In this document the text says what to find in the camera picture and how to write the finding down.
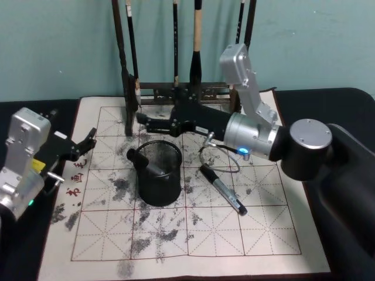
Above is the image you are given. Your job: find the white red-grid calligraphy mat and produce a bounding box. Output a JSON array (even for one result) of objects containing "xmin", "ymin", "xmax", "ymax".
[{"xmin": 35, "ymin": 87, "xmax": 331, "ymax": 281}]

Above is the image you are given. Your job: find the dark wooden brush rack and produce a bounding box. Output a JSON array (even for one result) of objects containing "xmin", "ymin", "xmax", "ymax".
[{"xmin": 111, "ymin": 0, "xmax": 258, "ymax": 138}]

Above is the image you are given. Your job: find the black brush with pale tip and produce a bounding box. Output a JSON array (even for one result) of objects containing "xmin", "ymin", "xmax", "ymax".
[{"xmin": 125, "ymin": 0, "xmax": 142, "ymax": 107}]

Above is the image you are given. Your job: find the black marker pen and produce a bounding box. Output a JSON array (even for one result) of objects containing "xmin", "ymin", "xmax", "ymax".
[{"xmin": 126, "ymin": 148, "xmax": 171, "ymax": 178}]

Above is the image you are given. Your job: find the black mesh pen holder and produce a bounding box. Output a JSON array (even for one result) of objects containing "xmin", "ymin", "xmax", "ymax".
[{"xmin": 137, "ymin": 140, "xmax": 183, "ymax": 207}]

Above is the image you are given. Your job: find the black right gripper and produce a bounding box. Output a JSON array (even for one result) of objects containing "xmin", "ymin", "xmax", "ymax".
[{"xmin": 135, "ymin": 87, "xmax": 235, "ymax": 142}]

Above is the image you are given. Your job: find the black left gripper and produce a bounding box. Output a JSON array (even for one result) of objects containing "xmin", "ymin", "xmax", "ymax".
[{"xmin": 33, "ymin": 109, "xmax": 98, "ymax": 177}]

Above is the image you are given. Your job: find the black table cloth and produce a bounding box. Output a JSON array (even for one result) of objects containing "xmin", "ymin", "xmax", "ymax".
[{"xmin": 0, "ymin": 87, "xmax": 375, "ymax": 281}]

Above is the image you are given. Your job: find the thin black calligraphy brush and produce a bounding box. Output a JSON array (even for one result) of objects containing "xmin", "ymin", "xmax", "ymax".
[
  {"xmin": 172, "ymin": 0, "xmax": 180, "ymax": 87},
  {"xmin": 234, "ymin": 0, "xmax": 247, "ymax": 45}
]

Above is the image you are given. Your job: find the large beige-handled black brush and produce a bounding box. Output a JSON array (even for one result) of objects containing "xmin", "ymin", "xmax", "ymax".
[{"xmin": 189, "ymin": 0, "xmax": 204, "ymax": 98}]

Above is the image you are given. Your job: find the black and silver pen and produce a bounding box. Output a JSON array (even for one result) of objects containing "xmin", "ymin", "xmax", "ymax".
[{"xmin": 199, "ymin": 164, "xmax": 248, "ymax": 217}]

